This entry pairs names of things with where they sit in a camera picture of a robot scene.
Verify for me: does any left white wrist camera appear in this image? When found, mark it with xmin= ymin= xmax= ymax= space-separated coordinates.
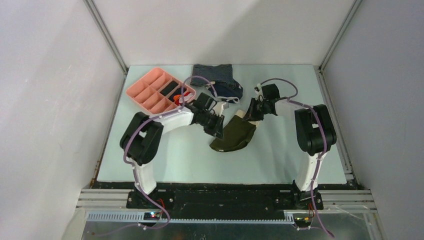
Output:
xmin=211 ymin=101 xmax=229 ymax=116

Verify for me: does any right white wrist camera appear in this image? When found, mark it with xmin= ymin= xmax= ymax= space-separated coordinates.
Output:
xmin=254 ymin=83 xmax=264 ymax=101

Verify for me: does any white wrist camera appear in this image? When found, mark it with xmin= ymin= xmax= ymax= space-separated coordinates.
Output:
xmin=211 ymin=101 xmax=229 ymax=116
xmin=254 ymin=83 xmax=264 ymax=101

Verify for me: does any grey striped folded underwear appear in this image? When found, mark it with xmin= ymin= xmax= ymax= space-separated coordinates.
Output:
xmin=191 ymin=64 xmax=236 ymax=88

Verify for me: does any red white rolled garment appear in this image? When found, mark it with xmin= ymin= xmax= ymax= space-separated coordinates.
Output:
xmin=172 ymin=92 xmax=195 ymax=106

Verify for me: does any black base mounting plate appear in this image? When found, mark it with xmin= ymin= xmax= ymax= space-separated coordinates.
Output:
xmin=126 ymin=183 xmax=324 ymax=220

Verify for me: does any pink divided organizer tray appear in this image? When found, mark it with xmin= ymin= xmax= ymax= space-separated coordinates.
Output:
xmin=125 ymin=67 xmax=196 ymax=115

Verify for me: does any grey slotted cable duct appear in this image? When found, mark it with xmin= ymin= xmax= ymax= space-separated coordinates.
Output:
xmin=86 ymin=211 xmax=295 ymax=225

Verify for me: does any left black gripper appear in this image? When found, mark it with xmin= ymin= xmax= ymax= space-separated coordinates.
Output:
xmin=198 ymin=111 xmax=225 ymax=140

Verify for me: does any navy blue underwear white trim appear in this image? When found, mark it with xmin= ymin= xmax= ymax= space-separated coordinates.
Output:
xmin=208 ymin=81 xmax=244 ymax=104

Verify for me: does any olive green underwear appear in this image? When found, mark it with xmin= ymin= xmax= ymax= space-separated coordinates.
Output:
xmin=209 ymin=109 xmax=259 ymax=153

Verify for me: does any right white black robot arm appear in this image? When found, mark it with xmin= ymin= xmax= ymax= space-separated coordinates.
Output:
xmin=243 ymin=84 xmax=337 ymax=209

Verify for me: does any navy rolled garment in tray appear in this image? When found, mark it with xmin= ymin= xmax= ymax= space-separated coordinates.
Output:
xmin=168 ymin=86 xmax=186 ymax=101

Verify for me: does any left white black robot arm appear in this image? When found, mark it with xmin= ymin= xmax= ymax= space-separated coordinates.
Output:
xmin=119 ymin=93 xmax=229 ymax=208

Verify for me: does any black rolled garment in tray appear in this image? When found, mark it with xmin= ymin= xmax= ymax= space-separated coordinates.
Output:
xmin=160 ymin=80 xmax=179 ymax=96

